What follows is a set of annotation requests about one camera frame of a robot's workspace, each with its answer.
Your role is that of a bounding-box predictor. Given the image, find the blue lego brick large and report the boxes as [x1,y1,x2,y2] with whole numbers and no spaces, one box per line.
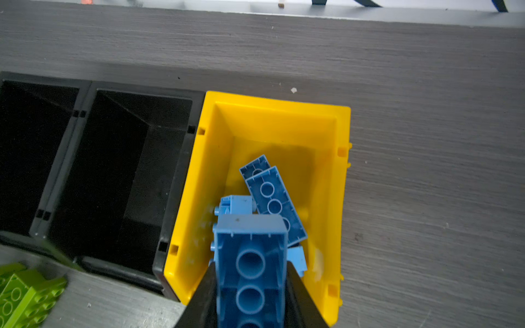
[214,195,256,217]

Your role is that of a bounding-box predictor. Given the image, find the blue lego brick front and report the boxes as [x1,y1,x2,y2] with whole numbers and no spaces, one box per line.
[213,214,288,327]

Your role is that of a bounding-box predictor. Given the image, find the yellow bin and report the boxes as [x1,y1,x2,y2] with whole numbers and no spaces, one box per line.
[164,91,351,325]

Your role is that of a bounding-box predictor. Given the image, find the blue lego brick top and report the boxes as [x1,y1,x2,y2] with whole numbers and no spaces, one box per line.
[246,166,308,247]

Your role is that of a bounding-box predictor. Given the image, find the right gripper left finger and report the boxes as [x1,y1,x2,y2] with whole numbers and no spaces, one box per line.
[175,262,217,328]

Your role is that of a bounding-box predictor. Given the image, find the green lego brick cluster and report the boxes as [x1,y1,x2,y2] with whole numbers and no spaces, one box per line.
[1,262,68,328]

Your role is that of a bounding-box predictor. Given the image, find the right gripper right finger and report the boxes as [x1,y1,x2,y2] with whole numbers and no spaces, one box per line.
[284,261,329,328]

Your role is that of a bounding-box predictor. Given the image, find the black bin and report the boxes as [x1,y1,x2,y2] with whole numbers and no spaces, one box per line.
[1,72,102,261]
[30,81,205,299]

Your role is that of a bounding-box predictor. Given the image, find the middle black bin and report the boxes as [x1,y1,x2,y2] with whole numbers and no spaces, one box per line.
[30,81,205,299]

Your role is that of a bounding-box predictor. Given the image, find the left black bin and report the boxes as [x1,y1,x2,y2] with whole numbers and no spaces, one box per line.
[1,72,102,261]

